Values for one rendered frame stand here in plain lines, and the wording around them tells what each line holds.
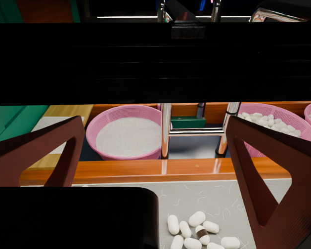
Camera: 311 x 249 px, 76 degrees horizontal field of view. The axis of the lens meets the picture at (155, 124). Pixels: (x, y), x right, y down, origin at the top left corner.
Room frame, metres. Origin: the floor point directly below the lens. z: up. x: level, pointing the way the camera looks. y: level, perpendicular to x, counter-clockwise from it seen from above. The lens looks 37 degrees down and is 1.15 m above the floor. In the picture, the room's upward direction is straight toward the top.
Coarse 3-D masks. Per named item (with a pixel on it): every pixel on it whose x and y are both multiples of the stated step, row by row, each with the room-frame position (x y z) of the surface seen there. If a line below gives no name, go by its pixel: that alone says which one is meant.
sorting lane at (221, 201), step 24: (168, 192) 0.28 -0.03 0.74; (192, 192) 0.28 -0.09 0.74; (216, 192) 0.28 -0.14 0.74; (240, 192) 0.28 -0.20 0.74; (168, 216) 0.22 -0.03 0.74; (216, 216) 0.22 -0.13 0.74; (240, 216) 0.22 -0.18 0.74; (168, 240) 0.18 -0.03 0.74; (216, 240) 0.18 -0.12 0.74; (240, 240) 0.18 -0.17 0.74
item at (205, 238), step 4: (196, 228) 0.19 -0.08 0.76; (200, 228) 0.19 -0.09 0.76; (204, 228) 0.19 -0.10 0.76; (196, 232) 0.18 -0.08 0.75; (204, 236) 0.17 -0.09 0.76; (208, 236) 0.18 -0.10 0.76; (200, 240) 0.17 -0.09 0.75; (204, 240) 0.17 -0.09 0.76; (208, 240) 0.17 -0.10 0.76; (204, 244) 0.16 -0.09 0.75
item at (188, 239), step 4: (184, 240) 0.17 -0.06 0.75; (188, 240) 0.17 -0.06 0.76; (192, 240) 0.17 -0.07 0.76; (196, 240) 0.17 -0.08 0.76; (184, 244) 0.16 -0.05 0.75; (188, 244) 0.16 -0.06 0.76; (192, 244) 0.16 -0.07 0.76; (196, 244) 0.16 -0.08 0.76; (200, 244) 0.16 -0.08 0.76; (188, 248) 0.16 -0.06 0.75; (192, 248) 0.16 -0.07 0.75; (196, 248) 0.16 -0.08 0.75; (200, 248) 0.16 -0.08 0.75
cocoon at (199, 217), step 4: (196, 212) 0.22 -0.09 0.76; (200, 212) 0.22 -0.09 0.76; (192, 216) 0.21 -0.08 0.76; (196, 216) 0.21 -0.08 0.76; (200, 216) 0.21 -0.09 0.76; (204, 216) 0.21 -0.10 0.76; (192, 220) 0.20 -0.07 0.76; (196, 220) 0.20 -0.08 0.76; (200, 220) 0.20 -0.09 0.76; (204, 220) 0.21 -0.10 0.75; (192, 224) 0.20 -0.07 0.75; (196, 224) 0.20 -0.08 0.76
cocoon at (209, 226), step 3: (204, 222) 0.20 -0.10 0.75; (207, 222) 0.20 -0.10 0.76; (210, 222) 0.20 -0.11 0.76; (204, 225) 0.20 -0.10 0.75; (207, 225) 0.20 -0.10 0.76; (210, 225) 0.20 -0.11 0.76; (213, 225) 0.20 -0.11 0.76; (216, 225) 0.20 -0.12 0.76; (207, 228) 0.19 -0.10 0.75; (210, 228) 0.19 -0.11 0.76; (213, 228) 0.19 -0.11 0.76; (216, 228) 0.19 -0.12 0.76; (210, 231) 0.19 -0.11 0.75; (213, 231) 0.19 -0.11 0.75; (216, 231) 0.19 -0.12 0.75
